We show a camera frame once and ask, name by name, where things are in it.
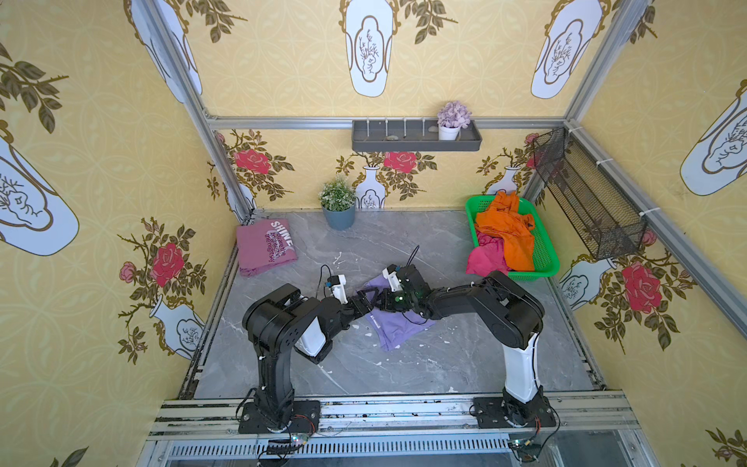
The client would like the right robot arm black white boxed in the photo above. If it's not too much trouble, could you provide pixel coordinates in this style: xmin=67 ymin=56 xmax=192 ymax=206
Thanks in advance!
xmin=375 ymin=265 xmax=550 ymax=427

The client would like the green plastic basket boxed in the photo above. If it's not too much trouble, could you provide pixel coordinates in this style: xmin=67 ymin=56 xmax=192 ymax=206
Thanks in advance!
xmin=465 ymin=196 xmax=559 ymax=281

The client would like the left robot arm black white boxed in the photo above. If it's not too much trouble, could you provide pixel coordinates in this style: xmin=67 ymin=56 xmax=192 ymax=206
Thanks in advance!
xmin=242 ymin=283 xmax=379 ymax=430

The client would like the black wire mesh basket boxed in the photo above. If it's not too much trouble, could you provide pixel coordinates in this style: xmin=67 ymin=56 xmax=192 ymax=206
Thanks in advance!
xmin=528 ymin=128 xmax=648 ymax=260

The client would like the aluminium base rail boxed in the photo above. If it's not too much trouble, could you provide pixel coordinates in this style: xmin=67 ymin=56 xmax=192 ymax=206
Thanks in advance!
xmin=138 ymin=391 xmax=655 ymax=466

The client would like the purple flower white pot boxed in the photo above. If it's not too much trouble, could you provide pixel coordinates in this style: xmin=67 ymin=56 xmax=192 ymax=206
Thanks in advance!
xmin=438 ymin=101 xmax=472 ymax=141

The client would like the grey wall shelf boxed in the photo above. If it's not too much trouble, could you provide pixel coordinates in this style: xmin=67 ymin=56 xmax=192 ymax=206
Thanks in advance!
xmin=351 ymin=119 xmax=484 ymax=153

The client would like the magenta t-shirt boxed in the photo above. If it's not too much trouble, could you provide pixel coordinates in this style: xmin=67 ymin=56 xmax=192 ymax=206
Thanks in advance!
xmin=466 ymin=233 xmax=510 ymax=277

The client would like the green plant blue pot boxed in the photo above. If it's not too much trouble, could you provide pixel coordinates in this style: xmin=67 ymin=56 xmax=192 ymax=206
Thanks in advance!
xmin=319 ymin=176 xmax=357 ymax=231

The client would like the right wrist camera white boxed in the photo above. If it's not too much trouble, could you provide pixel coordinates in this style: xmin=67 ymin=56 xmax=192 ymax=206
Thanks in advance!
xmin=382 ymin=265 xmax=403 ymax=292

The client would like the orange t-shirt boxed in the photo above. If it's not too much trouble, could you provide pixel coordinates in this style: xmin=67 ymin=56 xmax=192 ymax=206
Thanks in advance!
xmin=475 ymin=192 xmax=535 ymax=272

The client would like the purple t-shirt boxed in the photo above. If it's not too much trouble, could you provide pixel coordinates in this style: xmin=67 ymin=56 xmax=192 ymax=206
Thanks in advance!
xmin=366 ymin=307 xmax=436 ymax=351

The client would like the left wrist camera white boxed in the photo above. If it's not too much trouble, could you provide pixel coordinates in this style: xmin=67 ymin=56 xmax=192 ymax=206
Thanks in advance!
xmin=326 ymin=274 xmax=348 ymax=305

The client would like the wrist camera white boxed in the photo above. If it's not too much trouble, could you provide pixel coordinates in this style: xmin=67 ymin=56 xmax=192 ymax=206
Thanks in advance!
xmin=382 ymin=265 xmax=403 ymax=292
xmin=326 ymin=274 xmax=348 ymax=305

